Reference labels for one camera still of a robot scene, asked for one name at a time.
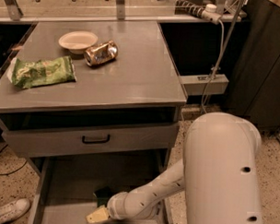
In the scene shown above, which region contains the metal rail frame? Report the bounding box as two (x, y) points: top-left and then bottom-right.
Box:
(0, 0), (248, 23)

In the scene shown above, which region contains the grey metal bracket box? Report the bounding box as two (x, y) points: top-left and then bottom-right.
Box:
(181, 74), (228, 96)

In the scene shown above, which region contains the green yellow sponge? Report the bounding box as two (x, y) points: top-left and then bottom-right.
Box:
(94, 186), (118, 206)

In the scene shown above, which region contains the grey open middle drawer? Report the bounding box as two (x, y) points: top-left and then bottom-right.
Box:
(28, 148), (184, 224)

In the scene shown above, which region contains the green chip bag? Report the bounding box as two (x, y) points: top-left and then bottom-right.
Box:
(6, 56), (76, 89)

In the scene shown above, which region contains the black drawer handle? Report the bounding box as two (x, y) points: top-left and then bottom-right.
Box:
(82, 134), (111, 145)

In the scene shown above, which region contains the grey drawer cabinet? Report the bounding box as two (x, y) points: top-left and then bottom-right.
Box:
(0, 15), (191, 224)

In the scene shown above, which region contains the black floor cable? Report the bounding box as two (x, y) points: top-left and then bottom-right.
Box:
(0, 143), (29, 177)

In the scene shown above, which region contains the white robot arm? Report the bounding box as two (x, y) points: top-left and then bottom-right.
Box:
(86, 112), (263, 224)

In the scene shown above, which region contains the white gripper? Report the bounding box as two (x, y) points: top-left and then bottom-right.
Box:
(86, 192), (130, 224)

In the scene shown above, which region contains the white power cable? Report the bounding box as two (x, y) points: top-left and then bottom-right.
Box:
(200, 18), (227, 116)

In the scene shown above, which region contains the white power strip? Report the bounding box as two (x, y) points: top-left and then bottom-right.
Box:
(175, 0), (222, 24)

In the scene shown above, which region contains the white paper bowl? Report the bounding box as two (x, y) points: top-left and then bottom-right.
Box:
(59, 30), (99, 54)

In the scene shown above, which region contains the white sneaker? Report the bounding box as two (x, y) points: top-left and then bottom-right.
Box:
(0, 198), (30, 224)

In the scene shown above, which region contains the crushed gold soda can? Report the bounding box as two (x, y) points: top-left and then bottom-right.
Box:
(84, 40), (118, 66)

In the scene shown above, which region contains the grey top drawer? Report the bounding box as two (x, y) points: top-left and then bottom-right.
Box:
(3, 123), (179, 158)

